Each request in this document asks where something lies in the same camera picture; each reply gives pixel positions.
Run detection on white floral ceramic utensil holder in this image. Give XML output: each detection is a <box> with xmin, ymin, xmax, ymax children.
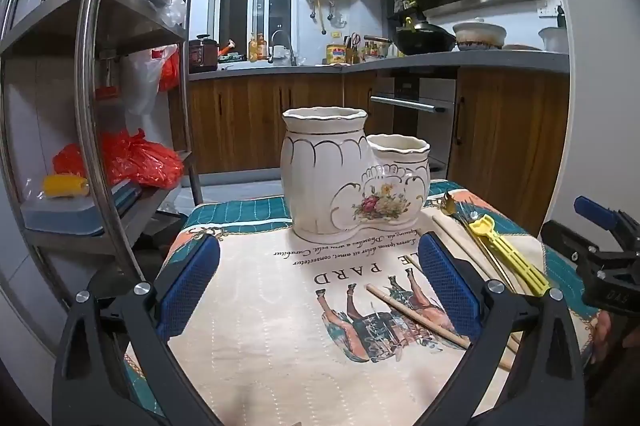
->
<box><xmin>280</xmin><ymin>106</ymin><xmax>432</xmax><ymax>243</ymax></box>

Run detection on black wok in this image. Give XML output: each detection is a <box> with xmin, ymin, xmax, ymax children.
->
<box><xmin>364</xmin><ymin>19</ymin><xmax>457</xmax><ymax>56</ymax></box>

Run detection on printed quilted tablecloth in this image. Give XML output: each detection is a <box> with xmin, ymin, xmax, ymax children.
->
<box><xmin>122</xmin><ymin>179</ymin><xmax>601</xmax><ymax>426</ymax></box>

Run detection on grey kitchen countertop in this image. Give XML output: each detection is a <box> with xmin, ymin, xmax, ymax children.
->
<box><xmin>189</xmin><ymin>50</ymin><xmax>571</xmax><ymax>83</ymax></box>

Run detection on steel built-in oven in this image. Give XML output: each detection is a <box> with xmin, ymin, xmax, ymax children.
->
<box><xmin>370</xmin><ymin>76</ymin><xmax>457</xmax><ymax>173</ymax></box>

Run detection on wooden base cabinets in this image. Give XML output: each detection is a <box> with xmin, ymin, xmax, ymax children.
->
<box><xmin>170</xmin><ymin>71</ymin><xmax>397</xmax><ymax>181</ymax></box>

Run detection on white clay pot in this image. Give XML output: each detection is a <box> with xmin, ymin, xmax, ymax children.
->
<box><xmin>452</xmin><ymin>21</ymin><xmax>507</xmax><ymax>52</ymax></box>

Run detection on wooden side cabinet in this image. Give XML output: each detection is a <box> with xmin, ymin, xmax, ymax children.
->
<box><xmin>446</xmin><ymin>67</ymin><xmax>572</xmax><ymax>238</ymax></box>

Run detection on hanging red plastic bag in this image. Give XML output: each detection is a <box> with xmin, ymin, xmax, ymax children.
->
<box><xmin>152</xmin><ymin>45</ymin><xmax>180</xmax><ymax>93</ymax></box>

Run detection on hanging white plastic bag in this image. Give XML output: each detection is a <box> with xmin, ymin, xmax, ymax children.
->
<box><xmin>120</xmin><ymin>49</ymin><xmax>166</xmax><ymax>117</ymax></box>

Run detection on dark red rice cooker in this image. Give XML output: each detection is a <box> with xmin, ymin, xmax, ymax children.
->
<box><xmin>188</xmin><ymin>35</ymin><xmax>220</xmax><ymax>74</ymax></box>

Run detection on gold fork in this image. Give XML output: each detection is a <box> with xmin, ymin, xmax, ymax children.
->
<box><xmin>442</xmin><ymin>191</ymin><xmax>518</xmax><ymax>294</ymax></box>

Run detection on light blue plastic box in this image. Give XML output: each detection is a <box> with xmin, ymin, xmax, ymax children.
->
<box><xmin>22</xmin><ymin>195</ymin><xmax>107</xmax><ymax>237</ymax></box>

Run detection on silver fork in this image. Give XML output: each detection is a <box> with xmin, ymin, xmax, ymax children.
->
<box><xmin>456</xmin><ymin>200</ymin><xmax>481</xmax><ymax>227</ymax></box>

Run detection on orange soap bottles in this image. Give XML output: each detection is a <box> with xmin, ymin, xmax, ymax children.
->
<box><xmin>248</xmin><ymin>32</ymin><xmax>269</xmax><ymax>62</ymax></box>

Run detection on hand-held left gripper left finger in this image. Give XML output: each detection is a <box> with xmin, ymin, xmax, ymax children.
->
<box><xmin>51</xmin><ymin>233</ymin><xmax>223</xmax><ymax>426</ymax></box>

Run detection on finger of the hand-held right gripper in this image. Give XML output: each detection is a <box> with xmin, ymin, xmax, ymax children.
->
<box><xmin>573</xmin><ymin>195</ymin><xmax>640</xmax><ymax>252</ymax></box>
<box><xmin>541</xmin><ymin>219</ymin><xmax>608</xmax><ymax>279</ymax></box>

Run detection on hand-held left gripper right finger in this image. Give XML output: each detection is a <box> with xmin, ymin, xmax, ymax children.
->
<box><xmin>416</xmin><ymin>231</ymin><xmax>587</xmax><ymax>426</ymax></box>

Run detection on steel kitchen faucet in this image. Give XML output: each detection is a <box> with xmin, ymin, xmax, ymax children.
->
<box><xmin>269</xmin><ymin>30</ymin><xmax>297</xmax><ymax>67</ymax></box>

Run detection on white bowl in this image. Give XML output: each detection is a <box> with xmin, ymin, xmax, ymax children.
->
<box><xmin>539</xmin><ymin>26</ymin><xmax>571</xmax><ymax>54</ymax></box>

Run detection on steel shelf rack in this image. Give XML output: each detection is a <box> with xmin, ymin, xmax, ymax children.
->
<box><xmin>0</xmin><ymin>0</ymin><xmax>203</xmax><ymax>307</ymax></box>

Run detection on crumpled red plastic bag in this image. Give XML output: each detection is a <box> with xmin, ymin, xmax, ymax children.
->
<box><xmin>52</xmin><ymin>129</ymin><xmax>185</xmax><ymax>189</ymax></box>

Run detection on small yellow plastic item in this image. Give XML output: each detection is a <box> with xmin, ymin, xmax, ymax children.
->
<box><xmin>42</xmin><ymin>175</ymin><xmax>91</xmax><ymax>198</ymax></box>

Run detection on person's right hand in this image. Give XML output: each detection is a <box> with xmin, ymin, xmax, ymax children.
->
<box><xmin>594</xmin><ymin>310</ymin><xmax>619</xmax><ymax>364</ymax></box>

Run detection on wooden chopstick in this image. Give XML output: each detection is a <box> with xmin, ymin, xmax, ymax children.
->
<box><xmin>432</xmin><ymin>212</ymin><xmax>523</xmax><ymax>369</ymax></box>
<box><xmin>366</xmin><ymin>283</ymin><xmax>472</xmax><ymax>350</ymax></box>
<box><xmin>440</xmin><ymin>212</ymin><xmax>526</xmax><ymax>357</ymax></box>

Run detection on all-yellow tulip utensil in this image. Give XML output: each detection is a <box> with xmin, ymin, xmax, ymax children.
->
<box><xmin>460</xmin><ymin>215</ymin><xmax>551</xmax><ymax>298</ymax></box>

